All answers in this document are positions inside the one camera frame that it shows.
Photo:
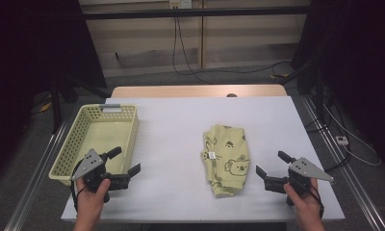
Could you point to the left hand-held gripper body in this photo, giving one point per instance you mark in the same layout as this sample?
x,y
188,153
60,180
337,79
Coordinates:
x,y
90,165

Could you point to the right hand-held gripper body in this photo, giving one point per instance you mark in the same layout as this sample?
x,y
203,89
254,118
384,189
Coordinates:
x,y
304,171

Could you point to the yellow-green perforated plastic basket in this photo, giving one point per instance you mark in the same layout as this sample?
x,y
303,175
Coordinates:
x,y
100,138

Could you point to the yellow-green koala print pants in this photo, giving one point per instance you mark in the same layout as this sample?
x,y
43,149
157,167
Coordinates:
x,y
227,160

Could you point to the person's right hand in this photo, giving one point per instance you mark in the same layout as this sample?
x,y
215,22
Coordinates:
x,y
304,202

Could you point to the person's left hand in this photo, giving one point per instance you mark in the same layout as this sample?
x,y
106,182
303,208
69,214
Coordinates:
x,y
90,200

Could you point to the white power plug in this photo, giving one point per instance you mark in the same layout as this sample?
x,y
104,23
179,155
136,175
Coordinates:
x,y
342,140

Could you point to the black metal stand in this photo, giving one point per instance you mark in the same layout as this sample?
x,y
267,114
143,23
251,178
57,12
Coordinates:
x,y
56,106

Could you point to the wooden table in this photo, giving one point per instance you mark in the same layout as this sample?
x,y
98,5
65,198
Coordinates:
x,y
197,91

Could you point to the black horizontal metal bar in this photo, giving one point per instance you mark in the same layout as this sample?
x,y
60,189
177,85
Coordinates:
x,y
197,12

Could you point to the aluminium floor rail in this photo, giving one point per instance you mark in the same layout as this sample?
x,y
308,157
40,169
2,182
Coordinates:
x,y
36,179
347,170

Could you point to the white wall socket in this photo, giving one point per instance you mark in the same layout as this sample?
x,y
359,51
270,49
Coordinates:
x,y
180,3

